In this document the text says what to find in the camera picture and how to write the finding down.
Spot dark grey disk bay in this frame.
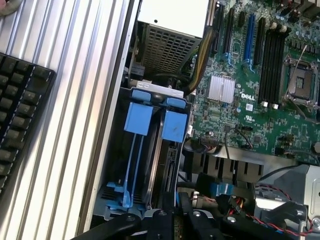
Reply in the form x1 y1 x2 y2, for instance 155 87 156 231
94 80 195 219

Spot black RAM slot white clips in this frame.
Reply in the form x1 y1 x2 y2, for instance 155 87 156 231
270 24 288 110
258 22 277 106

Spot thin metal locking lever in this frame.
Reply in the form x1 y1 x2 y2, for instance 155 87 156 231
283 45 307 101

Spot yellow black power cable bundle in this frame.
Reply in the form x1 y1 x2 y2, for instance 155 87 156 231
186 26 217 96

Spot silver finned chipset heatsink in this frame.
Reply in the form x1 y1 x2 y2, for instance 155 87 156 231
207 73 236 105

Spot green Dell motherboard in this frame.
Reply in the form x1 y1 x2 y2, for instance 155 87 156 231
182 0 320 164

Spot thick black round cable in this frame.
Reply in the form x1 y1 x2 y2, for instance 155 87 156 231
151 71 192 95

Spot metal CPU socket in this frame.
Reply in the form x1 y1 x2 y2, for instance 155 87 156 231
281 53 320 107

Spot open grey PC case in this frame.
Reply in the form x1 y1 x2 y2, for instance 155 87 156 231
74 0 320 240

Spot blue flat disk wire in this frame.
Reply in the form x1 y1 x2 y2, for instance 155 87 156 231
209 183 235 198

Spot black hard disk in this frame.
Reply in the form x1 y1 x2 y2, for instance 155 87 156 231
147 119 182 210

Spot thin black motherboard wire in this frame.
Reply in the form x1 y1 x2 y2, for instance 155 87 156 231
223 126 254 159

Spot grey metal drive cage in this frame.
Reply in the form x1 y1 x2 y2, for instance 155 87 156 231
253 164 320 240

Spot blue expansion slot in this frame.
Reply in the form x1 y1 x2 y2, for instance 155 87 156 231
243 12 256 62

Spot black computer keyboard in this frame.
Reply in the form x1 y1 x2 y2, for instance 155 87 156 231
0 52 57 199

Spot blue plastic disk carrier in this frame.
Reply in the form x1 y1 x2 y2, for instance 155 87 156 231
130 89 188 109
105 102 188 209

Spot long black expansion slot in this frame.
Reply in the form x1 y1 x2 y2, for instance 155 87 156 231
222 8 235 55
210 3 225 55
253 16 267 66

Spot person's hand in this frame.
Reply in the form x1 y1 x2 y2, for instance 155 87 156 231
0 0 20 17

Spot short black expansion slot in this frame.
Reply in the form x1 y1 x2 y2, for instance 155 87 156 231
237 10 246 29

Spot black connector red yellow wire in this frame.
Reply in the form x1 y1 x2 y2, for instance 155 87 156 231
216 194 254 217

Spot red black twisted wire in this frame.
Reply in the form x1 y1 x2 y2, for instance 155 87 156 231
246 183 320 236

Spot grey slotted plastic shroud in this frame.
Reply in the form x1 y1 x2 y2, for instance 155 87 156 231
184 145 299 181

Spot silver perforated power supply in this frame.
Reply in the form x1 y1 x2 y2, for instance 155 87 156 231
135 0 210 76

